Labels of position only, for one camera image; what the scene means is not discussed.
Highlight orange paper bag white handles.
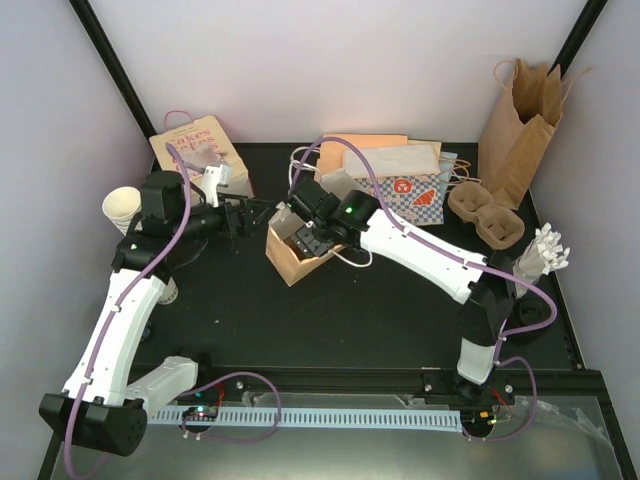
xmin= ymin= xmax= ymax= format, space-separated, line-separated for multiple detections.
xmin=264 ymin=167 xmax=374 ymax=289

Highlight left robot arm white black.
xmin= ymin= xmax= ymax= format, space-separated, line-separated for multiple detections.
xmin=39 ymin=166 xmax=258 ymax=456

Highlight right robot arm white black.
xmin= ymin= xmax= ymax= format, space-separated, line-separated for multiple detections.
xmin=286 ymin=178 xmax=516 ymax=404

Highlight Cakes printed paper bag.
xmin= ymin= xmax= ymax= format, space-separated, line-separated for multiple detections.
xmin=149 ymin=110 xmax=254 ymax=198

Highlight flat orange paper bag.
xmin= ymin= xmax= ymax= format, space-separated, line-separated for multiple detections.
xmin=303 ymin=134 xmax=408 ymax=179

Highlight blue checkered paper bag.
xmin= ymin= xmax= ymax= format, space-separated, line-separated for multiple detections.
xmin=361 ymin=144 xmax=444 ymax=226

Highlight upper stack of paper cups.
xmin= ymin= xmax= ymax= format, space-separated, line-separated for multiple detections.
xmin=102 ymin=186 xmax=142 ymax=235

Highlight black lid stack right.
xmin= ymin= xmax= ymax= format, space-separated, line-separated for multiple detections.
xmin=509 ymin=297 xmax=551 ymax=345

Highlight white wrapped straws in cup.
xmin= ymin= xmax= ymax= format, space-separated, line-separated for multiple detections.
xmin=513 ymin=223 xmax=571 ymax=284

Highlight tall brown paper bag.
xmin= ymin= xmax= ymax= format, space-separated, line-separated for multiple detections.
xmin=478 ymin=59 xmax=579 ymax=210

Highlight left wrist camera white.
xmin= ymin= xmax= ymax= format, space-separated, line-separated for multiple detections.
xmin=200 ymin=161 xmax=232 ymax=208

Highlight flat kraft bag brown handles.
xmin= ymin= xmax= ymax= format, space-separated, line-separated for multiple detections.
xmin=408 ymin=139 xmax=481 ymax=193

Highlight white slotted cable duct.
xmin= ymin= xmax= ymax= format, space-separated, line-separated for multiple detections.
xmin=147 ymin=402 xmax=462 ymax=434

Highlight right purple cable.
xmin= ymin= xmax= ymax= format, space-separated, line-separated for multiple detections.
xmin=292 ymin=138 xmax=559 ymax=444

